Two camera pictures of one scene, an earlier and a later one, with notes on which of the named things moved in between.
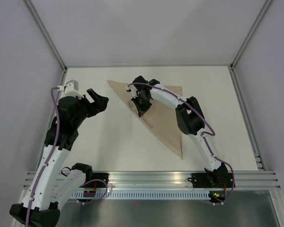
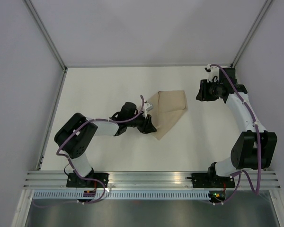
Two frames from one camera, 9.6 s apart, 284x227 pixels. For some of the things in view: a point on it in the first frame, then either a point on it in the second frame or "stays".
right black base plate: (211, 180) stays
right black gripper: (141, 109) → (202, 94)
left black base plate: (97, 184) stays
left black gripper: (98, 106) → (147, 126)
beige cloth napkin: (177, 90) → (169, 106)
